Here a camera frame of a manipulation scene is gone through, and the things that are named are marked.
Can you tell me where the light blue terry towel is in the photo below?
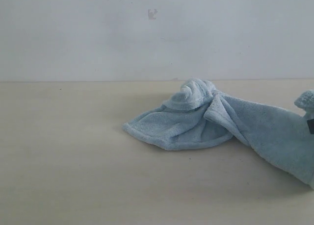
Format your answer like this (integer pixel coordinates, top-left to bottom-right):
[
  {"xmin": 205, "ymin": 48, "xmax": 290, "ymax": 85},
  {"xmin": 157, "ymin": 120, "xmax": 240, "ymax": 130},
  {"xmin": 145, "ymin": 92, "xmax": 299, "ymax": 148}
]
[{"xmin": 123, "ymin": 79, "xmax": 314, "ymax": 186}]

